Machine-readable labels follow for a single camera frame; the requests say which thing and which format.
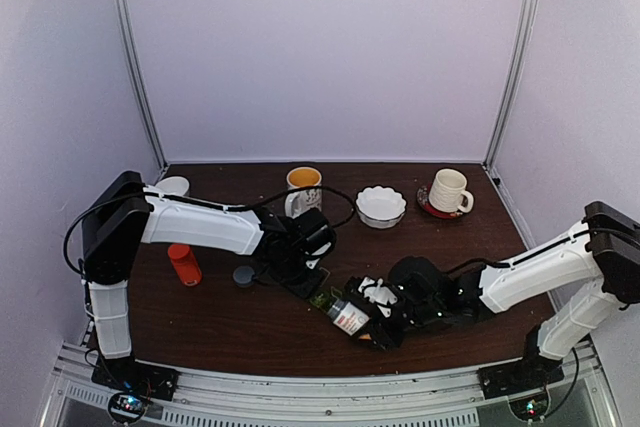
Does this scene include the left aluminium frame post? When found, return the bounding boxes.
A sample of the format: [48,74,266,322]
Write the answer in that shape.
[113,0,169,171]

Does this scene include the white mug yellow inside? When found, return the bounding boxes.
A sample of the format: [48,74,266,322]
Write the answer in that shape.
[284,166,322,218]

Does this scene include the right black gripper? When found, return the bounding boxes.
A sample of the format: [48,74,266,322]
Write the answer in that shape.
[352,297,442,353]

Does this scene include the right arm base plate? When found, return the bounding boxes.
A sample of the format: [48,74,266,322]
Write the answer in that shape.
[478,362,565,400]

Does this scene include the grey bottle cap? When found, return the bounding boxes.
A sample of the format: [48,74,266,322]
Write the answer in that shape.
[232,265,256,288]

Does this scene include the white scalloped dish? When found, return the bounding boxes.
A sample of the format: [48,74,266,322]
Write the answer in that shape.
[355,186,407,230]

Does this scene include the aluminium front rail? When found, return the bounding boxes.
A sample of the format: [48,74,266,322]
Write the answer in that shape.
[36,341,622,426]

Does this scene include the right aluminium frame post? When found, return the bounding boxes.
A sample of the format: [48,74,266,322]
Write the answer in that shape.
[483,0,539,175]

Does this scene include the small white bowl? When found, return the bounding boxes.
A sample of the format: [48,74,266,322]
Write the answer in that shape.
[155,176,190,196]

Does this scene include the green weekly pill organizer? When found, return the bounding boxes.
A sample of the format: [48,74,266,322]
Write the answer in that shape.
[309,287,342,314]

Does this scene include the grey lid pill bottle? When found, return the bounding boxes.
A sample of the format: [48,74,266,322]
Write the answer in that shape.
[327,299,370,336]

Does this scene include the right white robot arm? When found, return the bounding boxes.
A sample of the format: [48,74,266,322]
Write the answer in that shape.
[345,201,639,389]

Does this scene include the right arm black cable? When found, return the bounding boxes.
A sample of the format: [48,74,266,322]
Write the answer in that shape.
[444,226,640,393]

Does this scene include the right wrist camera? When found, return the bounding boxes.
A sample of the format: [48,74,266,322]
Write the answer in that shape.
[345,276,399,318]

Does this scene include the cream ribbed mug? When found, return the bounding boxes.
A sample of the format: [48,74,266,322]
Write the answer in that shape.
[429,168,475,214]

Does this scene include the orange pill bottle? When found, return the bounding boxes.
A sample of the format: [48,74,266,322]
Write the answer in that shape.
[167,243,202,287]

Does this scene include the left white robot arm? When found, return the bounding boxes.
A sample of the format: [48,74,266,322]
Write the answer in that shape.
[81,171,337,391]

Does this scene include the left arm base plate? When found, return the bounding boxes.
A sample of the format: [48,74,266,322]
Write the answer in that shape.
[91,356,179,401]

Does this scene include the red round coaster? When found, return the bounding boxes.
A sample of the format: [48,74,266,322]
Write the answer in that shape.
[416,184,466,220]

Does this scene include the aluminium frame post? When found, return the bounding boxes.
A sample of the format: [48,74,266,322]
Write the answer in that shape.
[483,0,539,175]
[113,0,169,171]

